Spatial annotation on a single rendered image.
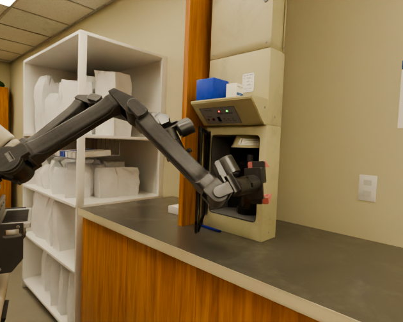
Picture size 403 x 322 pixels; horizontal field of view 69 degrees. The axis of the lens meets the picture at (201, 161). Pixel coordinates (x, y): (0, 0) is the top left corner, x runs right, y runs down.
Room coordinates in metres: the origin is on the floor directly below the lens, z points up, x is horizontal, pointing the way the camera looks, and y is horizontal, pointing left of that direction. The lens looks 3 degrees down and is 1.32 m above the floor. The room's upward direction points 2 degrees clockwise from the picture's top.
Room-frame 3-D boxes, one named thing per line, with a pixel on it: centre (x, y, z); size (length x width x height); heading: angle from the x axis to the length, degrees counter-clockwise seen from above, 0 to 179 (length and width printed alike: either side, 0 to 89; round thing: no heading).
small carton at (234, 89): (1.21, -0.12, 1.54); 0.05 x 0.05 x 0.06; 51
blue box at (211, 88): (1.29, -0.03, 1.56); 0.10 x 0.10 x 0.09; 46
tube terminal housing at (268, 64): (1.37, -0.22, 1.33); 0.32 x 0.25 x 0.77; 46
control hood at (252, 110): (1.23, -0.10, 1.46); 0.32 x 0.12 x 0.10; 46
